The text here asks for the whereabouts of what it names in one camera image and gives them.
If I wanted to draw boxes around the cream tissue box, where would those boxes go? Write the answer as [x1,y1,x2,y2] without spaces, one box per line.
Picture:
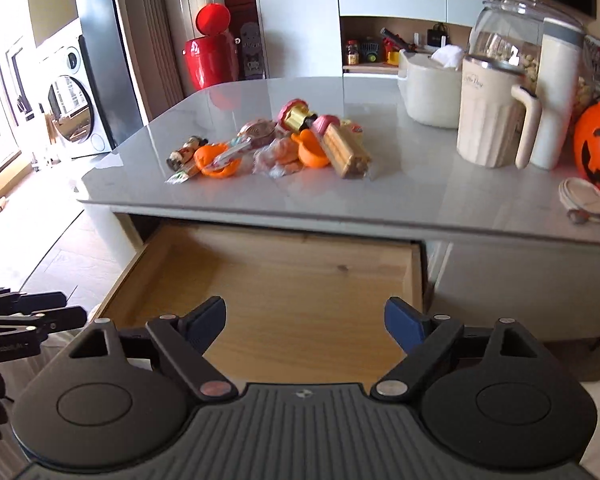
[398,46,464,129]

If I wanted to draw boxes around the glass jar with lid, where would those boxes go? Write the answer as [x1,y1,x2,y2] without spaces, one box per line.
[468,0,584,91]

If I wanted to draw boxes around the white washing machine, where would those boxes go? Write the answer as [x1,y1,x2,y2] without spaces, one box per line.
[4,34,112,162]

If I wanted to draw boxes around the white cabinet table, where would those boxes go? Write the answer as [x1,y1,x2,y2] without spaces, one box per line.
[78,77,600,340]

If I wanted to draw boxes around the white wooden drawer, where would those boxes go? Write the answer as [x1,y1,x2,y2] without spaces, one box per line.
[98,222,422,386]

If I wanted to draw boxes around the green toy truck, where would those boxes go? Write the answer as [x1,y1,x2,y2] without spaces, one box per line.
[358,37,381,64]

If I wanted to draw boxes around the small wooden doll figure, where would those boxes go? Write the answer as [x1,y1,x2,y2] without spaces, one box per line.
[166,136,208,171]

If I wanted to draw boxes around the pink white plastic bag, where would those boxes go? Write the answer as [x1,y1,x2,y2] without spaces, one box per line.
[252,138,303,179]

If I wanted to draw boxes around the round white cup lid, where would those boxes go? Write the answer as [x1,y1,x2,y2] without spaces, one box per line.
[558,177,600,226]

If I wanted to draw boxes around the white wall shelf unit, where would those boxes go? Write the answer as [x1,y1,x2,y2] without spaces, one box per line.
[249,0,600,82]

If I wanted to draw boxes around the biscuit pack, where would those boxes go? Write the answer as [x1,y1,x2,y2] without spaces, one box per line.
[312,115,372,179]

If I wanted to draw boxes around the orange plastic toy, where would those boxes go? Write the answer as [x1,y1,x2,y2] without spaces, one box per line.
[194,143,242,179]

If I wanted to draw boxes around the yellow red toy truck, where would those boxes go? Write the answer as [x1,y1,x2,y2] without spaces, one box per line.
[379,27,417,66]

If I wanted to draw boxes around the yellow pink mushroom toy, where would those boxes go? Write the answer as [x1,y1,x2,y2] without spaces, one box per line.
[277,99,317,133]

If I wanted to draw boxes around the small spice jar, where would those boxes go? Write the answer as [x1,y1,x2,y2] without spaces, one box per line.
[346,39,360,66]

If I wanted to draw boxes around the red pedal trash bin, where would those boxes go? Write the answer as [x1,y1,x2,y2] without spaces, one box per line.
[183,2,239,90]

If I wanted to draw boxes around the cream ribbed coffee mug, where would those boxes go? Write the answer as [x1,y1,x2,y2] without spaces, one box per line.
[456,55,542,169]

